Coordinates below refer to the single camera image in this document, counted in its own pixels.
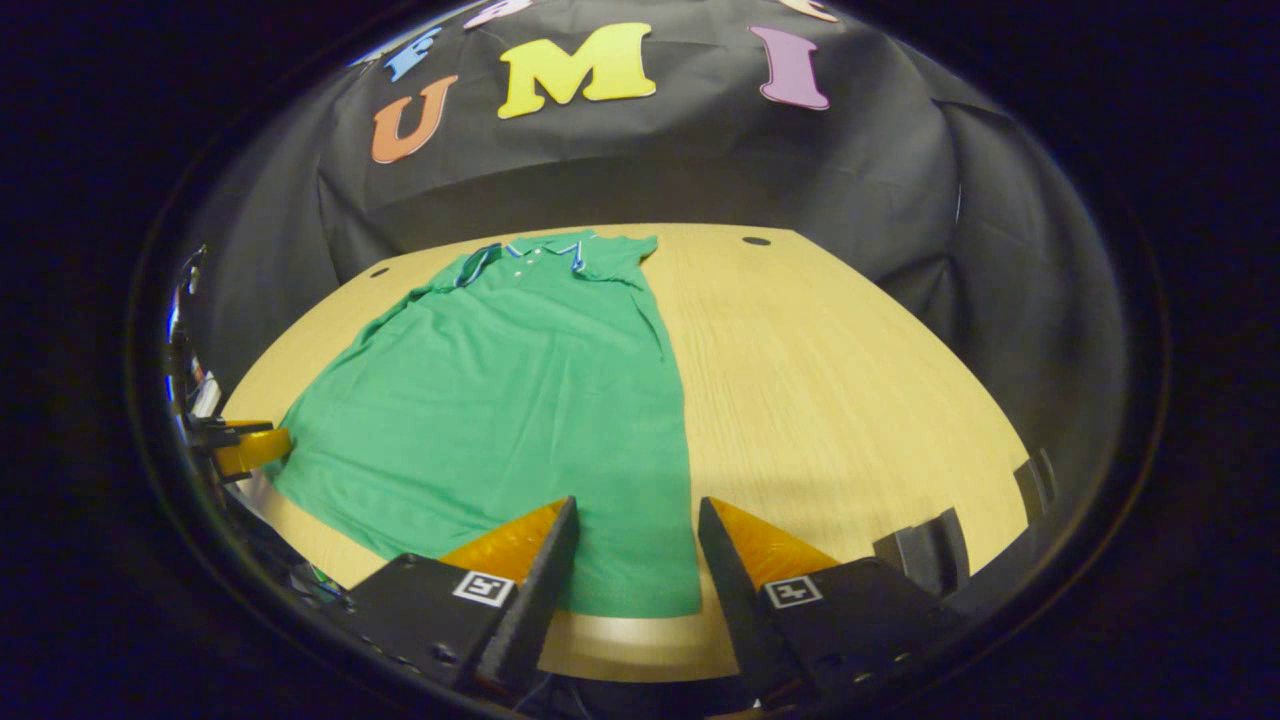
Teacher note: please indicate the green T-shirt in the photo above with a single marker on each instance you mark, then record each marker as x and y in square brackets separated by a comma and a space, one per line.
[500, 400]

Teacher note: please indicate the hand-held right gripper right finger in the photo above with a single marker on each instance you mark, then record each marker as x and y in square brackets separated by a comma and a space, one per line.
[735, 600]

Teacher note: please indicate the black chair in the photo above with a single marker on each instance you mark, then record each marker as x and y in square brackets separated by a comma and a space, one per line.
[925, 550]

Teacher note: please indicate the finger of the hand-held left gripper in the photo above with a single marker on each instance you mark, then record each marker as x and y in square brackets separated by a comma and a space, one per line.
[250, 448]

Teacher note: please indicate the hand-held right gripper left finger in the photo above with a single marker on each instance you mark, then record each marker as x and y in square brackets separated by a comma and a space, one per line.
[535, 590]

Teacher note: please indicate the black backdrop cloth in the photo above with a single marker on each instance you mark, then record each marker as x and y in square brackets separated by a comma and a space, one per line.
[650, 170]

